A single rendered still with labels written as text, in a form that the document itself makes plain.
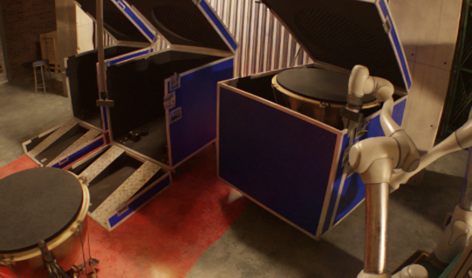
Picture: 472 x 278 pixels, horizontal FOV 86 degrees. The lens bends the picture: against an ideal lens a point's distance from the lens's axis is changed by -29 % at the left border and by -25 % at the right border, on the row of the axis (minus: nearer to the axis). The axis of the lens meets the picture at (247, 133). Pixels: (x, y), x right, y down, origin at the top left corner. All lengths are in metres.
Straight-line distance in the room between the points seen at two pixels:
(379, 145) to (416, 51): 1.78
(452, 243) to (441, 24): 1.85
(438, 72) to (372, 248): 2.01
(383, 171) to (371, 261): 0.36
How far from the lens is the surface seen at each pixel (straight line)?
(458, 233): 1.79
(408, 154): 1.33
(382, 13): 1.93
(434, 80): 2.99
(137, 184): 2.79
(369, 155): 1.22
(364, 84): 1.75
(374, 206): 1.27
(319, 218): 2.10
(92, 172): 3.11
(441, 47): 2.95
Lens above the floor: 1.67
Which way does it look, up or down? 26 degrees down
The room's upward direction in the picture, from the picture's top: 3 degrees clockwise
